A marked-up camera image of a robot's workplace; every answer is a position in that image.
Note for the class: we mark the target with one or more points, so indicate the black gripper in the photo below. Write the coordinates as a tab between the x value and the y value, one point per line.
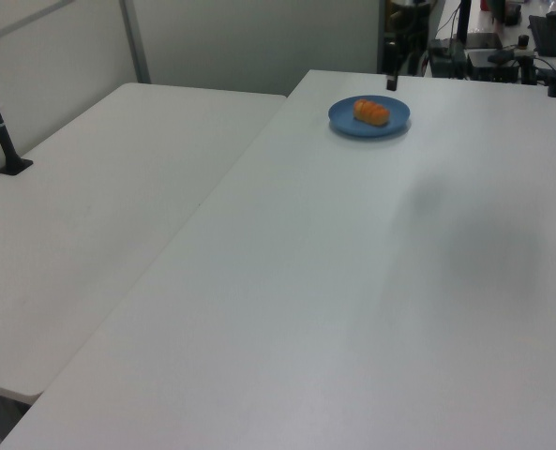
392	58

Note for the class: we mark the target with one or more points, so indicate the orange bread roll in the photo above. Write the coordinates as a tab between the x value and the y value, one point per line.
371	111

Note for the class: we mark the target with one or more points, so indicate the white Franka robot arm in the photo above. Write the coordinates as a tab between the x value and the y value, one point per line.
405	28

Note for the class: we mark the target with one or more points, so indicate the blue round plate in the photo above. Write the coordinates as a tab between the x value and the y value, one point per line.
348	118

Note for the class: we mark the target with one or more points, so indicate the thin black background pole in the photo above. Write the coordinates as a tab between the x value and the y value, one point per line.
463	23

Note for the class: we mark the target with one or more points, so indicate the dark equipment box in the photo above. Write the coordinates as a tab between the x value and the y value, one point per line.
493	65

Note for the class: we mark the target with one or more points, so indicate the black keyboard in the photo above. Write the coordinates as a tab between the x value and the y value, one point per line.
547	35

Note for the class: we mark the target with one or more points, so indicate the white side table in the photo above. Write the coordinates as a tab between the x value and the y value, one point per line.
94	197

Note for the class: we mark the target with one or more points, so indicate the grey partition post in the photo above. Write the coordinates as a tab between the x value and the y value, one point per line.
136	42

